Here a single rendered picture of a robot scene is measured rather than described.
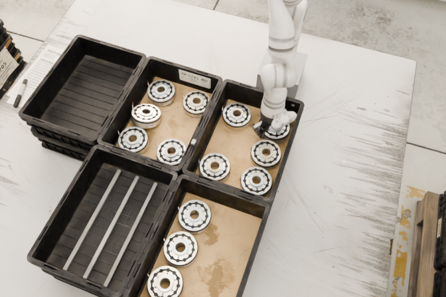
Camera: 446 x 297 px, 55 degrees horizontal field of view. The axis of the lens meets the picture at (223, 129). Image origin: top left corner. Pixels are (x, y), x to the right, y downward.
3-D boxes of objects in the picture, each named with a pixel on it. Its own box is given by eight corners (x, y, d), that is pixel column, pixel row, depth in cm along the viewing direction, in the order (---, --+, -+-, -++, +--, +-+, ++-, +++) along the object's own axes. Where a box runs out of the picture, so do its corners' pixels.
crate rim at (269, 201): (224, 81, 154) (224, 77, 152) (304, 105, 149) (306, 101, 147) (180, 176, 135) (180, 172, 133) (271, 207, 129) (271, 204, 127)
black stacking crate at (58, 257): (103, 160, 148) (95, 144, 138) (182, 187, 143) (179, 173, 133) (40, 270, 129) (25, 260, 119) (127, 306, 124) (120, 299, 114)
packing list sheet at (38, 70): (44, 44, 190) (44, 43, 189) (90, 56, 186) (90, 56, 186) (1, 101, 174) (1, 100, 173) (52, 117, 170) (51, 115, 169)
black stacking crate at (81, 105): (85, 54, 172) (77, 34, 163) (151, 75, 167) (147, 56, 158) (30, 132, 153) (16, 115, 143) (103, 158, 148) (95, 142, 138)
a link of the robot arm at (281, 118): (274, 132, 133) (277, 121, 128) (253, 107, 138) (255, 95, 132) (297, 118, 135) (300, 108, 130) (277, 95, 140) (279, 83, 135)
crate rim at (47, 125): (78, 37, 164) (77, 32, 162) (148, 58, 159) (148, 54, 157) (18, 118, 145) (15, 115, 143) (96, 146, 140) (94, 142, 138)
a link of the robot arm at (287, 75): (298, 91, 122) (302, 45, 115) (267, 92, 122) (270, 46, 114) (293, 81, 128) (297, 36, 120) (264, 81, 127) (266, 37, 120)
